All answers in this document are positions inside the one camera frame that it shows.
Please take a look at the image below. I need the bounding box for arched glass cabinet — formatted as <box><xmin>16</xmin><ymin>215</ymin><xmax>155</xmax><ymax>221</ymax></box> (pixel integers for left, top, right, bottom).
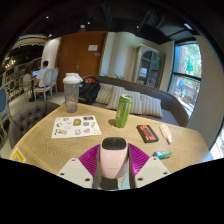
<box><xmin>132</xmin><ymin>43</ymin><xmax>166</xmax><ymax>90</ymax></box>

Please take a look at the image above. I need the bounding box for black backpack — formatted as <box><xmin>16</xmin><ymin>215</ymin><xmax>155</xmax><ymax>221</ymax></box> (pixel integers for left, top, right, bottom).
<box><xmin>78</xmin><ymin>76</ymin><xmax>101</xmax><ymax>106</ymax></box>

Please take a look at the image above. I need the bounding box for white dining chair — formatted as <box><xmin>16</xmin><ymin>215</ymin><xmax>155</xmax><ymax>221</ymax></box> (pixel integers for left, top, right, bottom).
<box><xmin>32</xmin><ymin>68</ymin><xmax>55</xmax><ymax>101</ymax></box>

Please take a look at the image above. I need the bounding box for black and red box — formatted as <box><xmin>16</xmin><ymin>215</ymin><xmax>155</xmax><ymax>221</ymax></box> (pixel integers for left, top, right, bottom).
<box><xmin>135</xmin><ymin>124</ymin><xmax>160</xmax><ymax>144</ymax></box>

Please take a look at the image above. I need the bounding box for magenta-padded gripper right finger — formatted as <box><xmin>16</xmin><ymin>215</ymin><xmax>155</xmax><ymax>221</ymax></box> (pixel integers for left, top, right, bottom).
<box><xmin>127</xmin><ymin>143</ymin><xmax>172</xmax><ymax>190</ymax></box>

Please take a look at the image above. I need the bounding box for yellow sticker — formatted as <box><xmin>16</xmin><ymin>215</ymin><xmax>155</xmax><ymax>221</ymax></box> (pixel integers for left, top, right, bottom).
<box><xmin>9</xmin><ymin>146</ymin><xmax>27</xmax><ymax>164</ymax></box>

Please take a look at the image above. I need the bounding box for curved grey brown sofa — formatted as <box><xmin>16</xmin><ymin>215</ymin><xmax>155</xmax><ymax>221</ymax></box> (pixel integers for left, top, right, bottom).
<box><xmin>81</xmin><ymin>74</ymin><xmax>190</xmax><ymax>128</ymax></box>

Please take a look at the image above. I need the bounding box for large window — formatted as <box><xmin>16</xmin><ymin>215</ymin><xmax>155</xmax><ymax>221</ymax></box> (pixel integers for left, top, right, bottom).
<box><xmin>167</xmin><ymin>41</ymin><xmax>203</xmax><ymax>118</ymax></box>

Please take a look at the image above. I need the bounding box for brown wooden door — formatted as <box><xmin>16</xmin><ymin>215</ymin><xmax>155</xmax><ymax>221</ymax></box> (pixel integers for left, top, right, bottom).
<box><xmin>55</xmin><ymin>31</ymin><xmax>109</xmax><ymax>93</ymax></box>

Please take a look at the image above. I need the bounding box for green drink can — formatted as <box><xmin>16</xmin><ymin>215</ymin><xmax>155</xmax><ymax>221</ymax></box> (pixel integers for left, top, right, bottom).
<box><xmin>114</xmin><ymin>94</ymin><xmax>133</xmax><ymax>129</ymax></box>

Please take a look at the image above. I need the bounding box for grey tufted chair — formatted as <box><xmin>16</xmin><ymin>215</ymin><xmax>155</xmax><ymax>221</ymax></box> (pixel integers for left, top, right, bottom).
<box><xmin>8</xmin><ymin>100</ymin><xmax>61</xmax><ymax>150</ymax></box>

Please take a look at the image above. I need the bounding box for small green blue pack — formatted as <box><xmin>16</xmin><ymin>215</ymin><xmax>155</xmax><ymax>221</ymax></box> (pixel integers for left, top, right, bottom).
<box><xmin>152</xmin><ymin>150</ymin><xmax>173</xmax><ymax>160</ymax></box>

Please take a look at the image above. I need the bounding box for striped pillow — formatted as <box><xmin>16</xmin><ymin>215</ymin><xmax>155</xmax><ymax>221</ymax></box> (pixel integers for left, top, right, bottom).
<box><xmin>141</xmin><ymin>93</ymin><xmax>164</xmax><ymax>119</ymax></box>
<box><xmin>95</xmin><ymin>83</ymin><xmax>115</xmax><ymax>105</ymax></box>
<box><xmin>128</xmin><ymin>89</ymin><xmax>145</xmax><ymax>116</ymax></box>
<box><xmin>106</xmin><ymin>85</ymin><xmax>126</xmax><ymax>111</ymax></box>

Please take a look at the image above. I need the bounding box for clear shaker bottle white lid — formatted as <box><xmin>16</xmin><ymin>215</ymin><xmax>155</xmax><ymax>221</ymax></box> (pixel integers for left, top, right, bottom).
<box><xmin>62</xmin><ymin>72</ymin><xmax>84</xmax><ymax>114</ymax></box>

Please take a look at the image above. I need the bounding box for white tube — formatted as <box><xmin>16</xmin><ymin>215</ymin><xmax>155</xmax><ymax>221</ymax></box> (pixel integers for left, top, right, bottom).
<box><xmin>159</xmin><ymin>123</ymin><xmax>174</xmax><ymax>145</ymax></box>

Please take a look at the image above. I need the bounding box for person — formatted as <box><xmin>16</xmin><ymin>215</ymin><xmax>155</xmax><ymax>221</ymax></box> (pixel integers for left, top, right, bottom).
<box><xmin>35</xmin><ymin>60</ymin><xmax>51</xmax><ymax>89</ymax></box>

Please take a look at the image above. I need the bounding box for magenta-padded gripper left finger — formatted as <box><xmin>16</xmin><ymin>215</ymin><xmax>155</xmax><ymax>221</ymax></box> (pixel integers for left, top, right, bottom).
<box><xmin>56</xmin><ymin>143</ymin><xmax>102</xmax><ymax>191</ymax></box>

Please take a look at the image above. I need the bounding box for white sticker sheet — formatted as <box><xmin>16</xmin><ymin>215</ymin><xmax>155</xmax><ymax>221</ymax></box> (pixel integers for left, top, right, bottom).
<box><xmin>50</xmin><ymin>115</ymin><xmax>103</xmax><ymax>139</ymax></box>

